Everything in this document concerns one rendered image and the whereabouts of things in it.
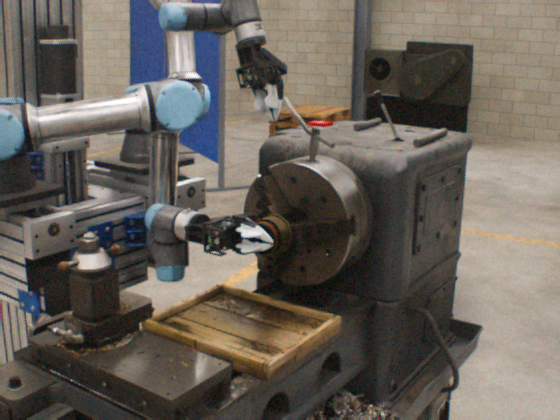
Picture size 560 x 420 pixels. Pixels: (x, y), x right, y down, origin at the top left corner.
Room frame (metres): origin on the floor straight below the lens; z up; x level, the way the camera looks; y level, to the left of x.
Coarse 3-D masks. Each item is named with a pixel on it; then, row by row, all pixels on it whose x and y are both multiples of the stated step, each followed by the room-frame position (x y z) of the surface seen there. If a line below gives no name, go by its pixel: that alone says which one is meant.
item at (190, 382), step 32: (32, 352) 1.16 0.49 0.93; (64, 352) 1.09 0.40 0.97; (96, 352) 1.10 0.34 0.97; (128, 352) 1.11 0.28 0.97; (160, 352) 1.11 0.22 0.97; (96, 384) 1.05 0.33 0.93; (128, 384) 1.00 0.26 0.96; (160, 384) 0.99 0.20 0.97; (192, 384) 1.00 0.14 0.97; (224, 384) 1.06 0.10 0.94
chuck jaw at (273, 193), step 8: (264, 176) 1.66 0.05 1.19; (272, 176) 1.64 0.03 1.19; (256, 184) 1.62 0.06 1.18; (264, 184) 1.60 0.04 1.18; (272, 184) 1.62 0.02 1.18; (256, 192) 1.62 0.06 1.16; (264, 192) 1.60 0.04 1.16; (272, 192) 1.60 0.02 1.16; (280, 192) 1.62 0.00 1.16; (264, 200) 1.58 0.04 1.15; (272, 200) 1.58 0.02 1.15; (280, 200) 1.60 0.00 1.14; (264, 208) 1.58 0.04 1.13; (272, 208) 1.56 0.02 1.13; (280, 208) 1.58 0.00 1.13; (288, 208) 1.60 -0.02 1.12; (264, 216) 1.56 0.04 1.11
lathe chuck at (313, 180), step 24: (288, 168) 1.61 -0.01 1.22; (312, 168) 1.58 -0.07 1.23; (336, 168) 1.63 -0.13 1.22; (288, 192) 1.61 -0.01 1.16; (312, 192) 1.58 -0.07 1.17; (336, 192) 1.54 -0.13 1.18; (288, 216) 1.67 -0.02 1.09; (312, 216) 1.58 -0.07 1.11; (336, 216) 1.54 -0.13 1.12; (360, 216) 1.57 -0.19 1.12; (312, 240) 1.57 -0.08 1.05; (336, 240) 1.54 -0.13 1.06; (360, 240) 1.57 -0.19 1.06; (288, 264) 1.61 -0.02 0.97; (312, 264) 1.57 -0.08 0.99; (336, 264) 1.54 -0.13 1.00
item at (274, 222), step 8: (272, 216) 1.53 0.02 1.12; (280, 216) 1.53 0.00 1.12; (264, 224) 1.48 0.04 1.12; (272, 224) 1.50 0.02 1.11; (280, 224) 1.50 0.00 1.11; (288, 224) 1.51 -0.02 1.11; (272, 232) 1.47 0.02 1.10; (280, 232) 1.49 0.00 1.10; (288, 232) 1.51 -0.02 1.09; (256, 240) 1.51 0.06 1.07; (280, 240) 1.49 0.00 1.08; (288, 240) 1.51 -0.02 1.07; (272, 248) 1.47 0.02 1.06; (280, 248) 1.49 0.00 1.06
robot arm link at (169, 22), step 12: (156, 0) 1.83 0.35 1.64; (168, 0) 1.79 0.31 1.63; (180, 0) 1.78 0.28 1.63; (168, 12) 1.72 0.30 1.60; (180, 12) 1.73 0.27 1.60; (192, 12) 1.75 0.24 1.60; (204, 12) 1.77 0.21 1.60; (168, 24) 1.72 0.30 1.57; (180, 24) 1.74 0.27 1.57; (192, 24) 1.75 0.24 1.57; (204, 24) 1.77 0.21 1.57
